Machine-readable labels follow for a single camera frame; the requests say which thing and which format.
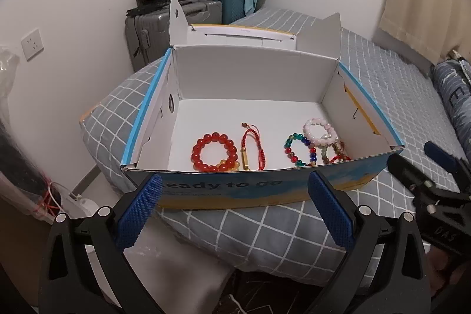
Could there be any white wall socket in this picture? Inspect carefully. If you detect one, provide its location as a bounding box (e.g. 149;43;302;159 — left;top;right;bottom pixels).
21;28;45;62

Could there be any pink bead bracelet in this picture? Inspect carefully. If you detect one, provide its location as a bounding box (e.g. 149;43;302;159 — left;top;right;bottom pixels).
303;117;337;147

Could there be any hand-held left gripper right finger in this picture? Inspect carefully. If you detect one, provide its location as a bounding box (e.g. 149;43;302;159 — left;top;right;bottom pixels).
294;170;431;314

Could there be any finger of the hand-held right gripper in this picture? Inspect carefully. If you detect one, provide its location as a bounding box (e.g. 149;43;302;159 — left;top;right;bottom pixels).
386;154;437;191
424;141;471;194

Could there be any grey checked bed sheet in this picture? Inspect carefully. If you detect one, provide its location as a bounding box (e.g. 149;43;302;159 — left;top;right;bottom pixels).
79;7;471;280

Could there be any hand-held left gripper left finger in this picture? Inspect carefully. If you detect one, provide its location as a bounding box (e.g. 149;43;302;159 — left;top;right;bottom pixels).
39;173;173;314

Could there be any green brown bead bracelet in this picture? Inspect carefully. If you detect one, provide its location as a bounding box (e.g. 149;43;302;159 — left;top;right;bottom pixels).
318;141;352;165

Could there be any teal hard-shell suitcase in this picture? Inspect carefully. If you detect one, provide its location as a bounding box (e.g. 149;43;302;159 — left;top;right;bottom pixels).
213;0;266;25

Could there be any grey fabric panel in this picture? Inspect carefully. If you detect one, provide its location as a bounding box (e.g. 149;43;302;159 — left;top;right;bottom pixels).
123;222;234;314

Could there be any red cord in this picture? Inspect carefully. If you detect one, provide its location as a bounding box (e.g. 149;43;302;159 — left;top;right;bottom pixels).
35;185;61;217

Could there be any red braided cord bracelet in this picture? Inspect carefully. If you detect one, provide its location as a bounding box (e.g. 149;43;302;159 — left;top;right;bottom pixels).
240;122;268;172

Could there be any blue and yellow cardboard box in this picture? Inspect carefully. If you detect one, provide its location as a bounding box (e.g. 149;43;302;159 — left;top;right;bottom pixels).
121;0;405;210

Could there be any grey hard-shell suitcase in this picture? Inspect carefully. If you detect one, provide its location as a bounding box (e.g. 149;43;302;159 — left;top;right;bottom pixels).
124;0;223;72

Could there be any stack of dark flat cases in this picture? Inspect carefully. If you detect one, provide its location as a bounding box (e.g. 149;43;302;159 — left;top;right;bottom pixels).
127;0;207;17

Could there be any clear plastic bag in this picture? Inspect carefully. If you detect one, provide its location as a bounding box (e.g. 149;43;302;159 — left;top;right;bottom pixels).
0;45;56;222

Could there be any multicolour glass bead bracelet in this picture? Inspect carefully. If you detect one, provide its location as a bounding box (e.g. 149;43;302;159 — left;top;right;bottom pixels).
283;132;318;167

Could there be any beige dark-edged fabric item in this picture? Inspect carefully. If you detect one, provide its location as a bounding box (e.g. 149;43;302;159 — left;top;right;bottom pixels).
445;49;471;83

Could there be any white power strip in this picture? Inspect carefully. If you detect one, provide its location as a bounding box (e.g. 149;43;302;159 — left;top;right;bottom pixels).
68;191;98;217

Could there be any blue-grey printed pillow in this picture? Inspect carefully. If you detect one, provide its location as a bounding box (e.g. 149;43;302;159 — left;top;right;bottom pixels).
430;58;471;153

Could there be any red bead bracelet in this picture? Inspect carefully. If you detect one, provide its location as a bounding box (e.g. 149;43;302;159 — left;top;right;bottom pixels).
191;132;239;173

